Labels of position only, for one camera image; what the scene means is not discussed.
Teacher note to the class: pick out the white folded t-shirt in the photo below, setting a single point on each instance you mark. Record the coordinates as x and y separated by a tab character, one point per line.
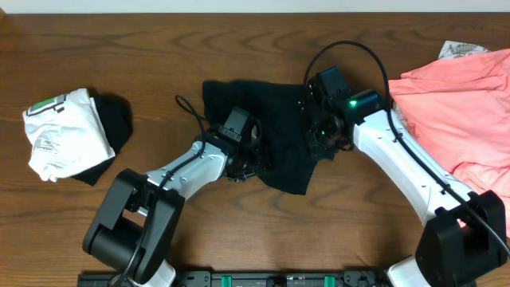
67	136

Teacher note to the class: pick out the black folded garment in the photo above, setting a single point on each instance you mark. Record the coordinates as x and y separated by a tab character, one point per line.
116	116

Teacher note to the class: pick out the black t-shirt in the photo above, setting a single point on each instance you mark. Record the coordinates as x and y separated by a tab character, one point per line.
276	107

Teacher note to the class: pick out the pink t-shirt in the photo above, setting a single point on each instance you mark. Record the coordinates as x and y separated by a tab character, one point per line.
458	111

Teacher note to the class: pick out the white printed garment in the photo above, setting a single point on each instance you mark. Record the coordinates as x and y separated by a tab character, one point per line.
454	49

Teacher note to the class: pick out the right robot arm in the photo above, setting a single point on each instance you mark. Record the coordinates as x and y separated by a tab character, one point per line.
463	230

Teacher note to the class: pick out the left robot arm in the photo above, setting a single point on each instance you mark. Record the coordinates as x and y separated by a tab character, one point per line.
135	223

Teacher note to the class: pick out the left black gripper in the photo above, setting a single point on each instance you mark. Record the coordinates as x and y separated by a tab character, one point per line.
263	163

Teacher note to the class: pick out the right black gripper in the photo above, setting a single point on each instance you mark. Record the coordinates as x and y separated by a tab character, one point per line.
315	146

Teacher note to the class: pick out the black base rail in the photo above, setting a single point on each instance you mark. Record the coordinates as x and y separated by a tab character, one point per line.
350	278

